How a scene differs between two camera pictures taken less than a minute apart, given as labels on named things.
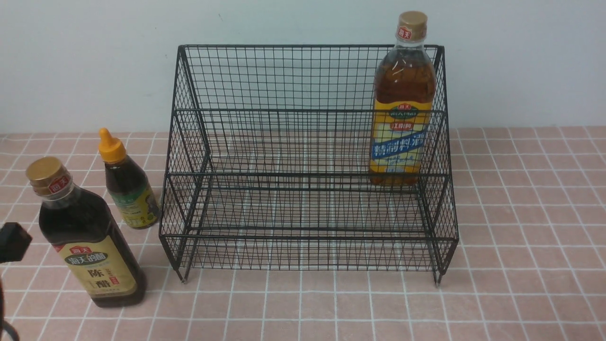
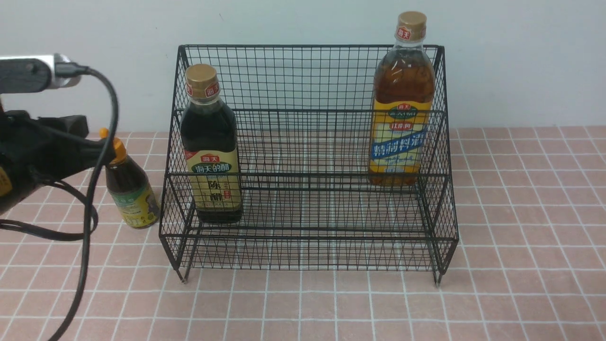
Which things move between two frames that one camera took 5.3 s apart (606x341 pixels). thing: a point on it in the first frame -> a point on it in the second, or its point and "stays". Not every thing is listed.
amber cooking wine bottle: (404, 98) stays
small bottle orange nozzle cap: (134, 197) stays
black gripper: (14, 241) -> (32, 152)
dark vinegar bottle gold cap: (83, 232) -> (209, 137)
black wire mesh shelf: (270, 168) stays
